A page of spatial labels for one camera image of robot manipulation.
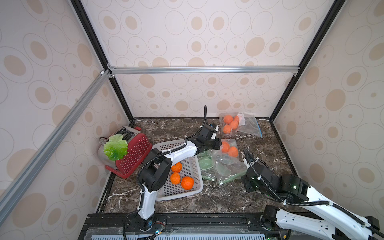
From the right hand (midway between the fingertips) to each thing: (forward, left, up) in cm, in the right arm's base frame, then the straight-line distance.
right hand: (246, 177), depth 71 cm
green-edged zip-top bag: (+16, +5, -17) cm, 24 cm away
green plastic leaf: (+11, +66, +5) cm, 67 cm away
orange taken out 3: (+23, +7, -8) cm, 25 cm away
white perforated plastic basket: (+12, +29, -16) cm, 35 cm away
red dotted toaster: (+18, +59, -3) cm, 61 cm away
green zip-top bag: (+15, +19, -12) cm, 27 cm away
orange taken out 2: (0, +29, -10) cm, 31 cm away
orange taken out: (+3, +36, -11) cm, 38 cm away
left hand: (+22, +7, -2) cm, 23 cm away
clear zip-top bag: (+46, +2, -11) cm, 47 cm away
